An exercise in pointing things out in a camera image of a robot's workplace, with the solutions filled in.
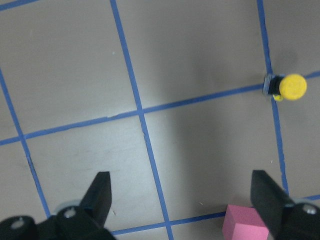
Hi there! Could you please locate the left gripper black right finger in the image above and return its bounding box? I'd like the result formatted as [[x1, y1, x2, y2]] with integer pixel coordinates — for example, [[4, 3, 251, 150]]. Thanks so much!
[[250, 170, 295, 237]]

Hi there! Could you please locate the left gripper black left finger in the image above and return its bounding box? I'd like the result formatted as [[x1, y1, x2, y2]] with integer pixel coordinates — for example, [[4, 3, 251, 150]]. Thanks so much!
[[79, 171, 112, 227]]

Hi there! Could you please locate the yellow push button switch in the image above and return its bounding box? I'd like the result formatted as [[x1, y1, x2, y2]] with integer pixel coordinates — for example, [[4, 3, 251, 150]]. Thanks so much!
[[262, 73, 308, 102]]

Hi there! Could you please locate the pink foam cube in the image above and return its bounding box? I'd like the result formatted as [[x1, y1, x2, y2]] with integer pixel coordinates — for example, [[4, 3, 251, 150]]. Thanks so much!
[[222, 204, 269, 240]]

